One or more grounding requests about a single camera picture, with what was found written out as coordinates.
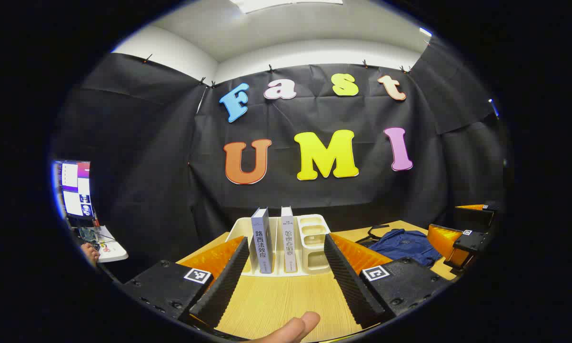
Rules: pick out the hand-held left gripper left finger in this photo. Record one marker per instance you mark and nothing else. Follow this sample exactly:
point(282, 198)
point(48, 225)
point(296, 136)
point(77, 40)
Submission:
point(219, 290)

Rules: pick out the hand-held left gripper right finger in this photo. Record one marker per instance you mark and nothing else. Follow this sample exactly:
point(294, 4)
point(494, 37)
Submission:
point(350, 286)

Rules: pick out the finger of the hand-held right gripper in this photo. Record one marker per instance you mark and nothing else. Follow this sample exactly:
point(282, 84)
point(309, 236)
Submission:
point(476, 218)
point(471, 247)

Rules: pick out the blue-grey book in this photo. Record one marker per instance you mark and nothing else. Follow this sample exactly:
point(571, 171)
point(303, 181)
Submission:
point(262, 247)

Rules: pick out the white plastic bookshelf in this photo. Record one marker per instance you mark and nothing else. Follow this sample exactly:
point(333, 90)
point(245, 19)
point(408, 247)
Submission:
point(314, 233)

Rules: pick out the blue and black schoolbag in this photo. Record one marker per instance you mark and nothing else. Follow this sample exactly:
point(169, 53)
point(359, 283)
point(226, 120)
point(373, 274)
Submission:
point(400, 243)

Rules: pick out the white patterned book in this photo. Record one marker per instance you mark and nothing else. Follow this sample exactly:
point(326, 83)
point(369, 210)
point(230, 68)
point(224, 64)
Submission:
point(289, 247)

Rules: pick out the white side table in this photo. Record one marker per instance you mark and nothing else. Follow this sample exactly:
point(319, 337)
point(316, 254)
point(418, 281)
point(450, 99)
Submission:
point(114, 250)

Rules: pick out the black backdrop cloth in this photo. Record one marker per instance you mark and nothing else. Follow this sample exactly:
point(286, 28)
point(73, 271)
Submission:
point(171, 166)

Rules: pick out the red bottle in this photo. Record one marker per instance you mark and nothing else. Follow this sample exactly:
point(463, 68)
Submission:
point(95, 220)

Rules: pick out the computer monitor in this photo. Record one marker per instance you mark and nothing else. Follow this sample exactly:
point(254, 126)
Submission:
point(71, 186)

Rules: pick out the ceiling light panel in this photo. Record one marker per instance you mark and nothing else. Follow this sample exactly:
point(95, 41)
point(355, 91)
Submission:
point(276, 5)

